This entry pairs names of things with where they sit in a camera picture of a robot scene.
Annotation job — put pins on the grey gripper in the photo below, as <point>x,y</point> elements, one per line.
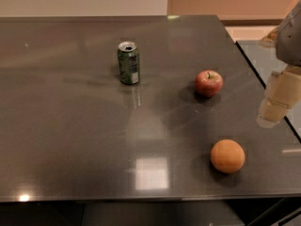
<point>290,42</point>

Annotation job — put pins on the orange fruit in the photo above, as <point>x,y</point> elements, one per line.
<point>227,156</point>

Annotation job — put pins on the red apple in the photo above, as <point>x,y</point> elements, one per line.
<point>208,83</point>

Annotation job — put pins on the green soda can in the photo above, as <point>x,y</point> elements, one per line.
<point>129,66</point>

